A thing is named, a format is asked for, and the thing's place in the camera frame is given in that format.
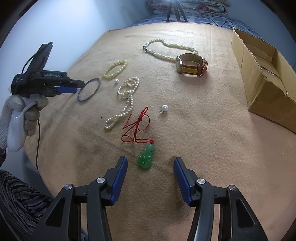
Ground dark blue bangle ring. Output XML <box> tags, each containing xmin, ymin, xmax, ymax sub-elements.
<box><xmin>77</xmin><ymin>78</ymin><xmax>102</xmax><ymax>103</ymax></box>

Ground yellow bead bracelet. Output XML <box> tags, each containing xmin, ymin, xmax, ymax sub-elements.
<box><xmin>102</xmin><ymin>59</ymin><xmax>129</xmax><ymax>80</ymax></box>

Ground long white pearl strand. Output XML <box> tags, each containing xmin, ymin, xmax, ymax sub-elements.
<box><xmin>104</xmin><ymin>76</ymin><xmax>141</xmax><ymax>131</ymax></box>

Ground thick cream pearl necklace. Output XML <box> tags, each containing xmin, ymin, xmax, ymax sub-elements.
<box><xmin>142</xmin><ymin>38</ymin><xmax>199</xmax><ymax>63</ymax></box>

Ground white pearl earring stud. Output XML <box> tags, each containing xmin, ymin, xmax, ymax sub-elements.
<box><xmin>159</xmin><ymin>104</ymin><xmax>169</xmax><ymax>117</ymax></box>

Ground green jade pendant red cord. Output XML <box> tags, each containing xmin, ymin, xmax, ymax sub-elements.
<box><xmin>121</xmin><ymin>106</ymin><xmax>157</xmax><ymax>171</ymax></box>

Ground brown leather wrist watch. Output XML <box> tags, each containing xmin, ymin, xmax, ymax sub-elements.
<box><xmin>176</xmin><ymin>53</ymin><xmax>208</xmax><ymax>77</ymax></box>

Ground brown cardboard box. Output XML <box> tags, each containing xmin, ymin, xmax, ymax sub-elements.
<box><xmin>231</xmin><ymin>29</ymin><xmax>295</xmax><ymax>132</ymax></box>

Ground striped dark sleeve forearm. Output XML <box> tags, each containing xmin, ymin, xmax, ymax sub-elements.
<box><xmin>1</xmin><ymin>170</ymin><xmax>53</xmax><ymax>240</ymax></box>

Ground white gloved left hand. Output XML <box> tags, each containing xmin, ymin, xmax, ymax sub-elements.
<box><xmin>1</xmin><ymin>94</ymin><xmax>49</xmax><ymax>152</ymax></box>

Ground black tripod stand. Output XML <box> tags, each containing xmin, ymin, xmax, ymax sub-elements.
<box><xmin>166</xmin><ymin>1</ymin><xmax>188</xmax><ymax>22</ymax></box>

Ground folded floral quilts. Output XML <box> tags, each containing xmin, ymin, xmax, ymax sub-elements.
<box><xmin>147</xmin><ymin>0</ymin><xmax>231</xmax><ymax>16</ymax></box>

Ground blue patterned bed sheet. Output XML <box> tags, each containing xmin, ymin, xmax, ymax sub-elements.
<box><xmin>130</xmin><ymin>13</ymin><xmax>261</xmax><ymax>37</ymax></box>

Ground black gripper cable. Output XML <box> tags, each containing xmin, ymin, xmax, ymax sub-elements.
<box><xmin>35</xmin><ymin>119</ymin><xmax>41</xmax><ymax>173</ymax></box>

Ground black cable on bed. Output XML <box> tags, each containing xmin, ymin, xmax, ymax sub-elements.
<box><xmin>196</xmin><ymin>12</ymin><xmax>235</xmax><ymax>30</ymax></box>

